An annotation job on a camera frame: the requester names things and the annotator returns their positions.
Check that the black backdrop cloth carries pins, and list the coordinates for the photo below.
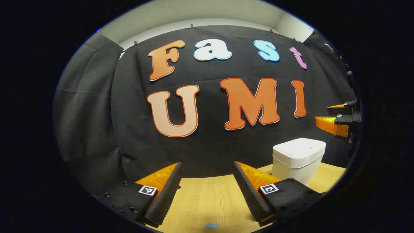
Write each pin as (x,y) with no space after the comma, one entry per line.
(210,142)

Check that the wooden desktop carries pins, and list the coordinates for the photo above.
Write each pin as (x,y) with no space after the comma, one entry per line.
(210,200)

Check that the white desktop garbage bin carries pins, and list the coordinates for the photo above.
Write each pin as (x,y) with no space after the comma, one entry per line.
(297,155)

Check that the blue paper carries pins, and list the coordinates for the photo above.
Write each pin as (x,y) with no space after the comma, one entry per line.
(212,225)

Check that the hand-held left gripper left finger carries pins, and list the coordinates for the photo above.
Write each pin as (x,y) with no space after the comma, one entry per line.
(165,200)

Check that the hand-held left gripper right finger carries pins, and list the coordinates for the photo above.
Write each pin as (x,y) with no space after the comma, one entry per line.
(250,197)

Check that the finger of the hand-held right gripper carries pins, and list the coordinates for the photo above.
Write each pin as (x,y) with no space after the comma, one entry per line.
(338,109)
(333,126)

